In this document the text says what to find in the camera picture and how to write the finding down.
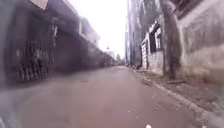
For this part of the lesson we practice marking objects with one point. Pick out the reddish brown paved lane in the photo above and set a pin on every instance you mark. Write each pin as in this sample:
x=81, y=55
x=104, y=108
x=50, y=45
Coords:
x=100, y=100

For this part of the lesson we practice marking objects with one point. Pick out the peach building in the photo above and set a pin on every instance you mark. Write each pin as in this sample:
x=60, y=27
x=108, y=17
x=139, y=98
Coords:
x=88, y=31

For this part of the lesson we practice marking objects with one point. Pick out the concrete kerb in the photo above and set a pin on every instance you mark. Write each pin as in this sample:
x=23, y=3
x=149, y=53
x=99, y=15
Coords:
x=173, y=96

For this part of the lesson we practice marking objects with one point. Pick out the robot's own part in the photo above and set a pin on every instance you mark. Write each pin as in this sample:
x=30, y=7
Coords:
x=148, y=126

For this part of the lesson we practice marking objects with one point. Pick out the littered dirt strip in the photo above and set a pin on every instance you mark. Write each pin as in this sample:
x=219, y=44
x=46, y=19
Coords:
x=196, y=90

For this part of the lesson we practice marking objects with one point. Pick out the weathered grey building with pipes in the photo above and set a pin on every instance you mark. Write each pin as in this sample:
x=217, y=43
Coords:
x=200, y=43

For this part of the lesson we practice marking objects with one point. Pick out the dark compound wall with gate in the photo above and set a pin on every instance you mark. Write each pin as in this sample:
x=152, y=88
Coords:
x=66, y=53

